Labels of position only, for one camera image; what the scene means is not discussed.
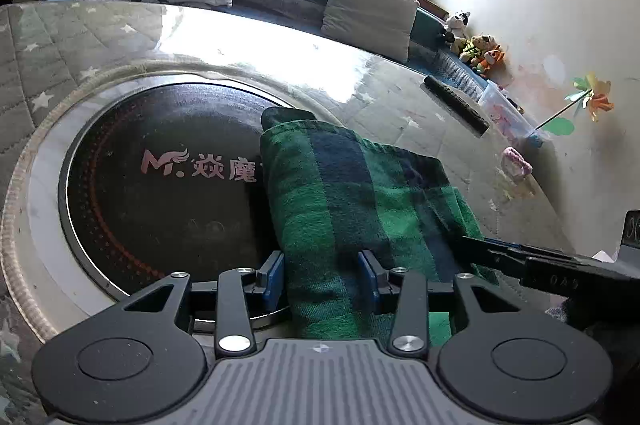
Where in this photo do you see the black remote control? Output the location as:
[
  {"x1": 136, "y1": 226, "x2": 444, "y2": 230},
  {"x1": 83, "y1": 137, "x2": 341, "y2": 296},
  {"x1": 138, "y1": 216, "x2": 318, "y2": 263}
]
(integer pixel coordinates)
[{"x1": 423, "y1": 75, "x2": 491, "y2": 136}]

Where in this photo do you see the clear plastic box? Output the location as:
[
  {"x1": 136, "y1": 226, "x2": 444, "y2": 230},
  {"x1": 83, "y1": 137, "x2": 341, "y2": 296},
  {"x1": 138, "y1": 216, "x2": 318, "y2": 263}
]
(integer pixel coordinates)
[{"x1": 477, "y1": 81, "x2": 548, "y2": 148}]

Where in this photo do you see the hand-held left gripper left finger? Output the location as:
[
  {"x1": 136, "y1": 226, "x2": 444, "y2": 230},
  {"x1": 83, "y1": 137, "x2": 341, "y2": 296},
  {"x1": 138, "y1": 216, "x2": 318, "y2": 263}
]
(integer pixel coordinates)
[{"x1": 120, "y1": 250, "x2": 286, "y2": 358}]

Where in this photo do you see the round induction cooktop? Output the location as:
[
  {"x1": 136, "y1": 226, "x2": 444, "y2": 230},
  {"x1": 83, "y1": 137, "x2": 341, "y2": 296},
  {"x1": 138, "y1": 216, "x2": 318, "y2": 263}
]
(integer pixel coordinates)
[{"x1": 0, "y1": 59, "x2": 351, "y2": 346}]

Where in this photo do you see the cow plush toy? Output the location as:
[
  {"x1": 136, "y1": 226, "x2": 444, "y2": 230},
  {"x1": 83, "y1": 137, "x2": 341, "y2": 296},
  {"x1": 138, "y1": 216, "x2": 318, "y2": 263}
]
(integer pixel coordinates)
[{"x1": 440, "y1": 10, "x2": 472, "y2": 54}]

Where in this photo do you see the beige cushion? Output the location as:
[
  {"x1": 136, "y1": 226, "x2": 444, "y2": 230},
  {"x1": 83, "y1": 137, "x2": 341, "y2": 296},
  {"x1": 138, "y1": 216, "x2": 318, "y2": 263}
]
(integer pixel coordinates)
[{"x1": 321, "y1": 0, "x2": 421, "y2": 63}]

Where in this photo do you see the green plaid shirt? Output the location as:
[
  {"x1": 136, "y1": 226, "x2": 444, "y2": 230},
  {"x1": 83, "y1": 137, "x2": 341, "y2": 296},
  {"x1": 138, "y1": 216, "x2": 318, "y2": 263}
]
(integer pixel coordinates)
[{"x1": 260, "y1": 106, "x2": 501, "y2": 348}]

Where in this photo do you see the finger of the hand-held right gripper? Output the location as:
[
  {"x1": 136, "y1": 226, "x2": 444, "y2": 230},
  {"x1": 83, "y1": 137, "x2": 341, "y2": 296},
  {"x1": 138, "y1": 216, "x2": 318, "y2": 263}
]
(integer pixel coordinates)
[
  {"x1": 484, "y1": 238, "x2": 591, "y2": 260},
  {"x1": 461, "y1": 236, "x2": 526, "y2": 278}
]

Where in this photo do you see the orange plush toy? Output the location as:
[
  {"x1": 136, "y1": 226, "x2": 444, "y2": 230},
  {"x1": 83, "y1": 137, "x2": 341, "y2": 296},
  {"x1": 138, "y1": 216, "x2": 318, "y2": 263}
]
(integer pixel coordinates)
[{"x1": 475, "y1": 45, "x2": 506, "y2": 80}]

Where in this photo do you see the bear plush toy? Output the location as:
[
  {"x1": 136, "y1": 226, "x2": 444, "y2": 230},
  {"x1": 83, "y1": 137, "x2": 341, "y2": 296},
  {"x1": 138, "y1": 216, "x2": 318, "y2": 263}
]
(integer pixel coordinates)
[{"x1": 459, "y1": 34, "x2": 496, "y2": 66}]

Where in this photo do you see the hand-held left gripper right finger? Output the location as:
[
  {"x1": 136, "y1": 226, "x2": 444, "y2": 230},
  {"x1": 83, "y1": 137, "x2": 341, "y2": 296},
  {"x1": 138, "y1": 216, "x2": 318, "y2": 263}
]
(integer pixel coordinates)
[{"x1": 357, "y1": 250, "x2": 526, "y2": 358}]

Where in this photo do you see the person's right forearm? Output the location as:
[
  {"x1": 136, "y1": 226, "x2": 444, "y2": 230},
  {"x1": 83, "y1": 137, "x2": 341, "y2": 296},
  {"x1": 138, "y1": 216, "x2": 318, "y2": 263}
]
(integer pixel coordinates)
[{"x1": 547, "y1": 295, "x2": 640, "y2": 356}]

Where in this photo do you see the pink hair tie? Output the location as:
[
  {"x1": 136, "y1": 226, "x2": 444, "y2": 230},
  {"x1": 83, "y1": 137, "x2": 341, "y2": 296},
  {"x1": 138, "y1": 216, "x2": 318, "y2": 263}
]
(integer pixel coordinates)
[{"x1": 501, "y1": 146, "x2": 532, "y2": 178}]

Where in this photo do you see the paper pinwheel flower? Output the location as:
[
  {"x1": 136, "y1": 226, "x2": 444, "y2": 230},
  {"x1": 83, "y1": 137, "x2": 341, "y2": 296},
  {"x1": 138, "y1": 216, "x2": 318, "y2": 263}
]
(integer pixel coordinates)
[{"x1": 535, "y1": 74, "x2": 615, "y2": 138}]

